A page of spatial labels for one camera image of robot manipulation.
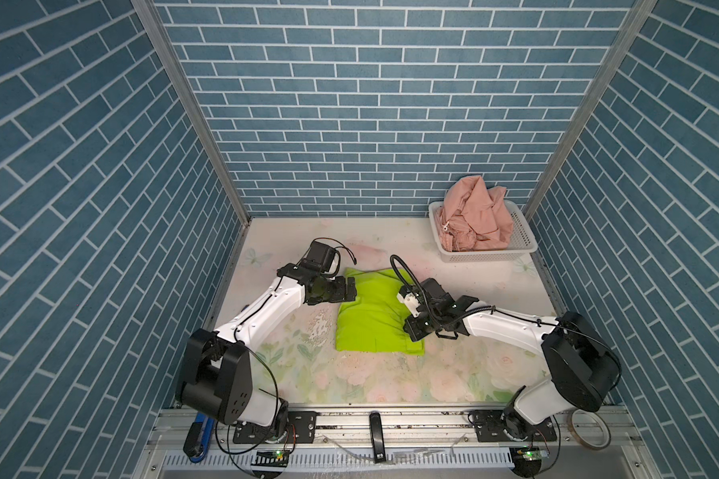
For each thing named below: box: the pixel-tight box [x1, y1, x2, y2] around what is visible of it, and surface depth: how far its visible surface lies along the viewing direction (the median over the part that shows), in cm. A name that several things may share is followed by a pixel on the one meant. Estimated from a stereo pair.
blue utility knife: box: [182, 413, 215, 464], surface depth 71 cm
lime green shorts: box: [335, 267, 426, 356], surface depth 90 cm
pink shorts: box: [437, 175, 515, 253], surface depth 108 cm
